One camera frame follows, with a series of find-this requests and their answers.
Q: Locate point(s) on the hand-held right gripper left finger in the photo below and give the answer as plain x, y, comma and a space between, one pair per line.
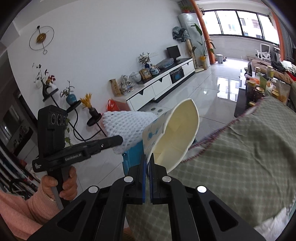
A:
144, 185

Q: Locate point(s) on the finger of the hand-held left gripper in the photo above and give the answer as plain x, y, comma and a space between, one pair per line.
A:
113, 141

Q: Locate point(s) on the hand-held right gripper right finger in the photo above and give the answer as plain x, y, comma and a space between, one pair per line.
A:
151, 183

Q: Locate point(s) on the white foam fruit net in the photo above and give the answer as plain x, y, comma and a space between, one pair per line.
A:
129, 127

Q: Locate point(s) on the blue plastic bin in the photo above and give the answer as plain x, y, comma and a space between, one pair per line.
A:
134, 157

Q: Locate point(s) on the crushed white paper cup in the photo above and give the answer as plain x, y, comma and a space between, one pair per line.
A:
175, 139

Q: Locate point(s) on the person's left forearm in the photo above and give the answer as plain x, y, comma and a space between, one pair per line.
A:
23, 213

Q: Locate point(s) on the person's left hand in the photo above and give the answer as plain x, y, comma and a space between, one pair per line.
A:
68, 185

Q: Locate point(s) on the black metal plant stand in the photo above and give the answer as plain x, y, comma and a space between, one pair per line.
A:
76, 125

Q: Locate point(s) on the orange plastic bag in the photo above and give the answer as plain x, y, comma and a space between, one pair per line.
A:
112, 106

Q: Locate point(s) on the black vase yellow flowers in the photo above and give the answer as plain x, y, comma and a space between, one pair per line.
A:
91, 111

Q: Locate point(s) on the teal vase with plant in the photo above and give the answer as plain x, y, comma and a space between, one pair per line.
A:
70, 98

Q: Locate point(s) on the black vase with flowers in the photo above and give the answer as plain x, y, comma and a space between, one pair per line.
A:
46, 88

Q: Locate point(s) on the yellow patterned box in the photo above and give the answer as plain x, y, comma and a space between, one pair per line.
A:
115, 88

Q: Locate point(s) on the glass ornament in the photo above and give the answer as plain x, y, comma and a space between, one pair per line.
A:
126, 84

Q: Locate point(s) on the white TV stand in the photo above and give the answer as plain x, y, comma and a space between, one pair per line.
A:
161, 83

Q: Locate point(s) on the blue white ceramic jar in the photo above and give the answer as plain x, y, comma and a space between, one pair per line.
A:
155, 70

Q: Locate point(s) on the small plant in vase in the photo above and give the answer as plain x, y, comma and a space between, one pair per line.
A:
144, 60

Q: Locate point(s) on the blue flat cushion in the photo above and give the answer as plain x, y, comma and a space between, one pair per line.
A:
164, 63

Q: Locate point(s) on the black monitor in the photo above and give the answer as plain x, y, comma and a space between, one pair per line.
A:
173, 52

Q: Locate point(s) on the wooden stand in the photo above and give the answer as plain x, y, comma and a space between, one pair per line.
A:
191, 53

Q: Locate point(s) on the black coffee table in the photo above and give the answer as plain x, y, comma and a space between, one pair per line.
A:
240, 104

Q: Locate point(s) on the blue patterned cloth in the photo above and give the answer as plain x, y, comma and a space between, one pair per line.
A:
180, 34

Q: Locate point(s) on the large leaf potted plant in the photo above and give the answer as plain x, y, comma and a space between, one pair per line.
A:
203, 46

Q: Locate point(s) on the small white bin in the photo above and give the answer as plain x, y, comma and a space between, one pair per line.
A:
219, 58

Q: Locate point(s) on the white standing air conditioner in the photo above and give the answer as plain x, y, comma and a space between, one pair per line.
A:
189, 22

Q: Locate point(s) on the orange curtain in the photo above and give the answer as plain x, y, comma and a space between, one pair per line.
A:
203, 27
278, 34

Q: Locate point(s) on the small potted plant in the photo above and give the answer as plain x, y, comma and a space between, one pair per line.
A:
186, 8

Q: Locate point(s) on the white office chair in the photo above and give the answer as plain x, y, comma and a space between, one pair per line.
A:
263, 52

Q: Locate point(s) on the black clothes pile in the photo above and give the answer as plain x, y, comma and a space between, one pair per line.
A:
278, 66

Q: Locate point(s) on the black-framed window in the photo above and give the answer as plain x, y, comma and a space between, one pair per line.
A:
240, 23

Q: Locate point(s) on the red cloth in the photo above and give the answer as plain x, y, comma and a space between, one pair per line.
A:
291, 76

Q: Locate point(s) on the grey curtain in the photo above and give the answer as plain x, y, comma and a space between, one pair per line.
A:
288, 37

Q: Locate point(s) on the picture frame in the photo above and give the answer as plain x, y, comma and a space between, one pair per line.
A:
145, 73

